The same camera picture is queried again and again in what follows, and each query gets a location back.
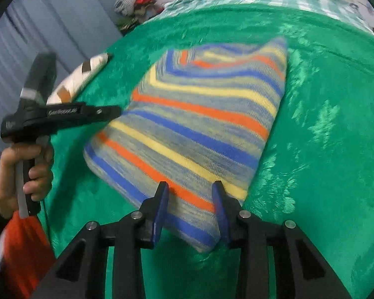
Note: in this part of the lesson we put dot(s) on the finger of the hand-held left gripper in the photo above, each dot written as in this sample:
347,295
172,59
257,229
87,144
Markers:
102,112

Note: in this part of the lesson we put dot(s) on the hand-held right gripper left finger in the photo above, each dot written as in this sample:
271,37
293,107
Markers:
160,211

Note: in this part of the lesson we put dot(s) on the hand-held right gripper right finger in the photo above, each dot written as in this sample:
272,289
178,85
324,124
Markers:
219,211

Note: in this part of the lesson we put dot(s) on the striped knit sweater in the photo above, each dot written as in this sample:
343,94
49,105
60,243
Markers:
199,115

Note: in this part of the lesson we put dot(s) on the person's left hand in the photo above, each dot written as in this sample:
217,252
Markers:
6,187

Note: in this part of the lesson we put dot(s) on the white brown patterned cloth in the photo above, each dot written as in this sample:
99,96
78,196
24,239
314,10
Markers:
81,71

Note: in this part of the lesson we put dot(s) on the dark green cloth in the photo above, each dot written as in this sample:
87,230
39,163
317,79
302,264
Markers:
134,21

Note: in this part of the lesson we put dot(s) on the grey-blue curtain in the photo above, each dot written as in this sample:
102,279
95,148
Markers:
50,21

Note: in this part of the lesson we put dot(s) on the green velvet blanket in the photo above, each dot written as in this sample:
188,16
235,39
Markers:
314,162

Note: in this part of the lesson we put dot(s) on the person's red clothing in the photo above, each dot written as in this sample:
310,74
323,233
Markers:
25,255

